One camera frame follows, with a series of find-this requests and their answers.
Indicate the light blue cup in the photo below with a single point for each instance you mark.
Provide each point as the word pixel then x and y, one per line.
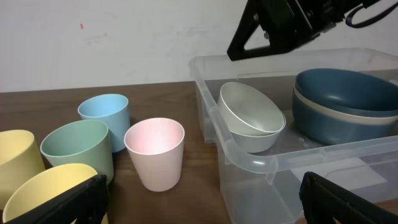
pixel 112 109

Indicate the pink cup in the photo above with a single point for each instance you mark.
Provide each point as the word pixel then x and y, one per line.
pixel 155 147

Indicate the yellow cup far left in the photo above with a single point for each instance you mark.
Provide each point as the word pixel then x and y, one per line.
pixel 20 161

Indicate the dark blue bowl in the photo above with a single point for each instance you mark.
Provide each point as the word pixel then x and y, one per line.
pixel 348 92
pixel 325 129

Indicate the white label in container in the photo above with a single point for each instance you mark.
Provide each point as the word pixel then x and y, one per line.
pixel 347 173

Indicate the white small bowl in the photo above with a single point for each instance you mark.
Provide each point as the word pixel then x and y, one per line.
pixel 248 111

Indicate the clear plastic storage container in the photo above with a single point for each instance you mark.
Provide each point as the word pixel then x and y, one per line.
pixel 261 188

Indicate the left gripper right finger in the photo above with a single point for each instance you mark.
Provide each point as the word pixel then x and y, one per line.
pixel 325 202

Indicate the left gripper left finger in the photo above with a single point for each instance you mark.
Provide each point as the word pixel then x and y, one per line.
pixel 85 203

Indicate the green cup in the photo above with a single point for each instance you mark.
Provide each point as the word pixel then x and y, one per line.
pixel 85 142

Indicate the yellow cup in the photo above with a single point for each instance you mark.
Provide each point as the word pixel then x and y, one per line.
pixel 20 161
pixel 44 187

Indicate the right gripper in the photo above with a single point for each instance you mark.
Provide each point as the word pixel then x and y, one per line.
pixel 292 23

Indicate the light grey small bowl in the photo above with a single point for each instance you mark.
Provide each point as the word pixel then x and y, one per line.
pixel 255 144

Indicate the beige large bowl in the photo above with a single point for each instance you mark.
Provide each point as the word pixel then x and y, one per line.
pixel 344 116

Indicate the yellow cup near front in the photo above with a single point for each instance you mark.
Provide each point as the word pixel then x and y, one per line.
pixel 44 187

